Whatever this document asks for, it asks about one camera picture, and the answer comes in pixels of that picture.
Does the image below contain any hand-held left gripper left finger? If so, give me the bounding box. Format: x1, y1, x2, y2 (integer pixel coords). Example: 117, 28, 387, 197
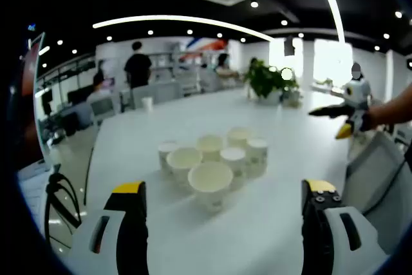
66, 180, 149, 275

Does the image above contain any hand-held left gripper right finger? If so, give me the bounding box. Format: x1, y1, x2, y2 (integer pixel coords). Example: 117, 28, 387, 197
301, 178, 392, 275

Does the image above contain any cluster of paper cups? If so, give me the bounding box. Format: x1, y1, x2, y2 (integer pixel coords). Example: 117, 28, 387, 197
157, 126, 269, 213

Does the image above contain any person's right hand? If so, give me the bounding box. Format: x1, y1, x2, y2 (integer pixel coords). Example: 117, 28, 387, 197
357, 109, 378, 133

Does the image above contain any small white plant pot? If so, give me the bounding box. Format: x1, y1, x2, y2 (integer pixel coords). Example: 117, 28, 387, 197
281, 90, 303, 108

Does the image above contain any grey office chair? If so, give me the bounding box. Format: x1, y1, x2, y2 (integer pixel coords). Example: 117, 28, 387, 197
346, 131, 412, 253

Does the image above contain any white table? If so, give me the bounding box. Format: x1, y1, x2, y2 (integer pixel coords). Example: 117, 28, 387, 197
84, 89, 355, 275

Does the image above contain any potted green plant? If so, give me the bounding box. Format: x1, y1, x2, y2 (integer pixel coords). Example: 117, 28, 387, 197
243, 58, 301, 106

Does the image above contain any black hanging sign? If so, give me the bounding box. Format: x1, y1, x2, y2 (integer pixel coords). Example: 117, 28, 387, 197
283, 35, 295, 56

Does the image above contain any black tripod stand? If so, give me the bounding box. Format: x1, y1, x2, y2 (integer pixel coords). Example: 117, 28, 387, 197
44, 171, 83, 250

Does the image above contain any grey chair back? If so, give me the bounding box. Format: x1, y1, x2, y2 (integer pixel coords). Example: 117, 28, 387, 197
131, 81, 183, 110
91, 97, 117, 125

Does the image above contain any row of office desks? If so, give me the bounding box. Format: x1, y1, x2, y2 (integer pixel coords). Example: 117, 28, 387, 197
34, 59, 97, 137

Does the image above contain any white wall shelf unit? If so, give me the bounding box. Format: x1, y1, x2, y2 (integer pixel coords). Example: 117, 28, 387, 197
151, 51, 207, 95

